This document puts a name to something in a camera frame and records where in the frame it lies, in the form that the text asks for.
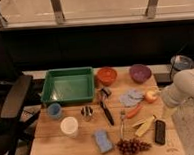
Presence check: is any blue sponge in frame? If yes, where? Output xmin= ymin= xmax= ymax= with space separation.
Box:
xmin=93 ymin=130 xmax=113 ymax=154

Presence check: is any orange bowl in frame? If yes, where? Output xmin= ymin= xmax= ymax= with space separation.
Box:
xmin=96 ymin=66 xmax=117 ymax=86

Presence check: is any white plastic cup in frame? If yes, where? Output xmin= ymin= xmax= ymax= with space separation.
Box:
xmin=60 ymin=117 xmax=79 ymax=138

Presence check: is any yellow banana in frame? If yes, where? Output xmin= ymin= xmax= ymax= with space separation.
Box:
xmin=133 ymin=115 xmax=156 ymax=137

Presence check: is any orange carrot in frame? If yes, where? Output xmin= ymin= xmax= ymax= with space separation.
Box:
xmin=126 ymin=104 xmax=143 ymax=119

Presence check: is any black office chair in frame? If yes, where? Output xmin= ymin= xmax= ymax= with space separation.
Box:
xmin=0 ymin=5 xmax=44 ymax=155

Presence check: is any red yellow apple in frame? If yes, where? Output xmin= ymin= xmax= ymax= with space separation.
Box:
xmin=144 ymin=90 xmax=159 ymax=103

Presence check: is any silver fork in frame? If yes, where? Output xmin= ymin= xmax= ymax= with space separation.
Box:
xmin=120 ymin=109 xmax=125 ymax=139

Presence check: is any blue grey cloth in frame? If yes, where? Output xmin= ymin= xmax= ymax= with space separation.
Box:
xmin=119 ymin=88 xmax=144 ymax=107

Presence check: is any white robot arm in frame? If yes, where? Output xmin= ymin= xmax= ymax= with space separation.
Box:
xmin=160 ymin=68 xmax=194 ymax=118

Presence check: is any purple bowl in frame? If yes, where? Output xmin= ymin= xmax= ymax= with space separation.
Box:
xmin=129 ymin=64 xmax=152 ymax=83

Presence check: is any black phone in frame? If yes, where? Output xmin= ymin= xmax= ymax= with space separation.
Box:
xmin=155 ymin=120 xmax=166 ymax=145

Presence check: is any bunch of red grapes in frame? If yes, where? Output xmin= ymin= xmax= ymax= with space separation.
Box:
xmin=116 ymin=138 xmax=151 ymax=155

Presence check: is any grey blue plate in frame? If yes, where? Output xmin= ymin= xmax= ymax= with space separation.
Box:
xmin=170 ymin=55 xmax=194 ymax=71

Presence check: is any small blue cup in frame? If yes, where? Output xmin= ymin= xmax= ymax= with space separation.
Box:
xmin=48 ymin=103 xmax=62 ymax=119

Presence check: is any green plastic tray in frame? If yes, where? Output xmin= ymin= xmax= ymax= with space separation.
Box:
xmin=41 ymin=66 xmax=95 ymax=105

